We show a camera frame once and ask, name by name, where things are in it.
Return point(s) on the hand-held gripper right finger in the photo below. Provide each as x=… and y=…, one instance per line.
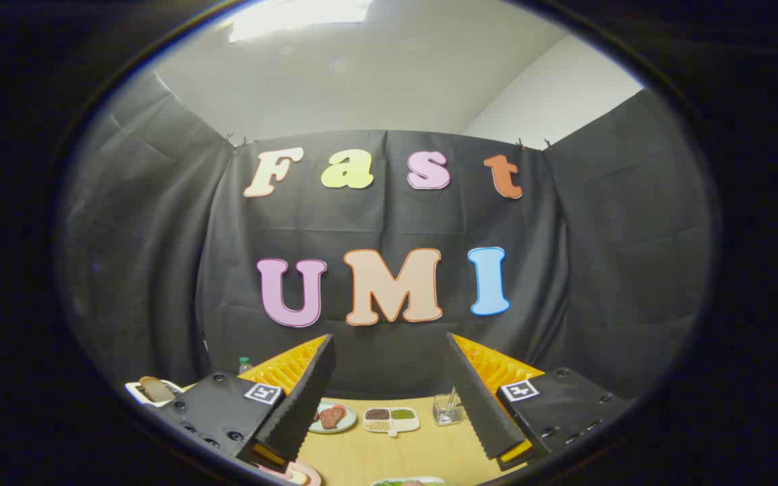
x=473, y=398

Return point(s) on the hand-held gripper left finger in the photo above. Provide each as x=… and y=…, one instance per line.
x=308, y=398

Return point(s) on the plain bread slice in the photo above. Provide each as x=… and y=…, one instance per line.
x=156, y=387

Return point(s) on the spoon in glass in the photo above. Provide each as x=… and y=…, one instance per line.
x=452, y=399

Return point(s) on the brown meat patty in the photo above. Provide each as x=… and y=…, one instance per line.
x=329, y=418

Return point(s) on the clear square glass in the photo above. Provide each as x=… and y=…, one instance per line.
x=444, y=416

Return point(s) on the red tomato slice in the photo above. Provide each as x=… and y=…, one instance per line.
x=340, y=409

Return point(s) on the pale green oval plate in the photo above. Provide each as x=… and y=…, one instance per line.
x=345, y=422

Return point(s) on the clear water bottle green cap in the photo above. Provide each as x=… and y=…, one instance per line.
x=245, y=366

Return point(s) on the pink round plate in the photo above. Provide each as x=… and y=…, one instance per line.
x=308, y=474

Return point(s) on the white divided bean dish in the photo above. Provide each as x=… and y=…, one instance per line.
x=392, y=424

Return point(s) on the white plate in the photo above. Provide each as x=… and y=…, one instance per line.
x=389, y=481

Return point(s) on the white toaster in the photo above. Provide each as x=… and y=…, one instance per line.
x=142, y=395

